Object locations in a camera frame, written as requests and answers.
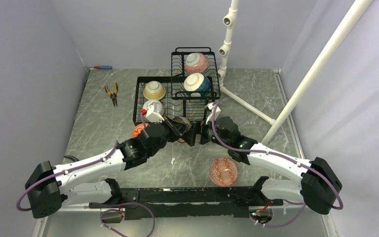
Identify white pvc pipe frame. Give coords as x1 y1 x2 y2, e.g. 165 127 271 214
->
218 0 372 144

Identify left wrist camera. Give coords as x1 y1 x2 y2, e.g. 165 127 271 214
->
140 109 164 123

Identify black wire dish rack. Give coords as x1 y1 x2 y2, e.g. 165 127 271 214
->
132 46 221 125

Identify teal white bowl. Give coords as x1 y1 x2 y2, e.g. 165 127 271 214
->
184 73 211 97

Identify orange zigzag bowl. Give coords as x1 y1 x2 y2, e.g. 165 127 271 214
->
131 123 149 138

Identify yellow handled pliers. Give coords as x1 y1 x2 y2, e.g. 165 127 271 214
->
104 82 118 107

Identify black handled pliers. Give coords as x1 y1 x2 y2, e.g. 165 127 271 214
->
64 155 79 162

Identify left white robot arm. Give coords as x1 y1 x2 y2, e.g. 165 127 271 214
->
16 118 191 219

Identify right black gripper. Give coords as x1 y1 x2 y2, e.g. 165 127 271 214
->
181 115 230 149

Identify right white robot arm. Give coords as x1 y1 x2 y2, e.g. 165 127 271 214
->
183 117 344 215

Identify yellow sun pattern bowl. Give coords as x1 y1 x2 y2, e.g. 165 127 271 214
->
143 81 166 100

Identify red blue screwdriver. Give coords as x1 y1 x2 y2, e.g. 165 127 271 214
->
93 65 113 70

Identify pink floral bowl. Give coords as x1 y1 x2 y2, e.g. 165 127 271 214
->
184 52 209 75

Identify black paisley pattern bowl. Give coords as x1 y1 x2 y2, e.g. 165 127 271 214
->
173 116 192 132

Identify red geometric pattern bowl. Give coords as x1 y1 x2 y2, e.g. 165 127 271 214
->
209 157 238 187

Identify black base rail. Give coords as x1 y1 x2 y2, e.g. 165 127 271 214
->
88 186 285 220

